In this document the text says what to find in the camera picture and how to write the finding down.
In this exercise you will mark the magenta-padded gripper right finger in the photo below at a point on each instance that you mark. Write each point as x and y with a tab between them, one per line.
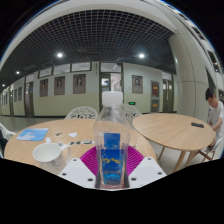
146	171

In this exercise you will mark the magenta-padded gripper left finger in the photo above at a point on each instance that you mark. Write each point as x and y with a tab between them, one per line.
75	171

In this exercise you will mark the clear water bottle blue label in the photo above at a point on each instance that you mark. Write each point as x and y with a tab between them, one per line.
111	133

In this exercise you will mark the white ceramic mug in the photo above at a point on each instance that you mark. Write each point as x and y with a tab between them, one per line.
50	156

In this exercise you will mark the round wooden side table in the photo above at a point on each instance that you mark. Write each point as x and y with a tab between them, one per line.
173	130

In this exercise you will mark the light blue booklet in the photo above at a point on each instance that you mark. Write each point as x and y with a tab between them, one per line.
32	134

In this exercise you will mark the white perforated back chair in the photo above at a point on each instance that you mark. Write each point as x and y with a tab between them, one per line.
134	111
81	112

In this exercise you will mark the black phone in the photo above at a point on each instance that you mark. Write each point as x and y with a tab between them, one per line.
197	125

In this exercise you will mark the green exit sign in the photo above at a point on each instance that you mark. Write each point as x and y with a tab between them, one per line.
132	103

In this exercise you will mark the black bag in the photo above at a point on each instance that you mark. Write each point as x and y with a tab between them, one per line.
2	146

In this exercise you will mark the white plastic chair wooden legs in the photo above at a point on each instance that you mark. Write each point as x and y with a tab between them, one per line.
6	133

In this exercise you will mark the dark green open door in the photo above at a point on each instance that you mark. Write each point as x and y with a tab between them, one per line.
105	96

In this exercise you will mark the person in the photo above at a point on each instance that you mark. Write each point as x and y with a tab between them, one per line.
216	116

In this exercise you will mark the round ceiling lights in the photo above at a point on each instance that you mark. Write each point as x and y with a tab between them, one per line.
59	55

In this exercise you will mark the framed wall pictures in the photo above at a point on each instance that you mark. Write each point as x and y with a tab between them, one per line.
79	83

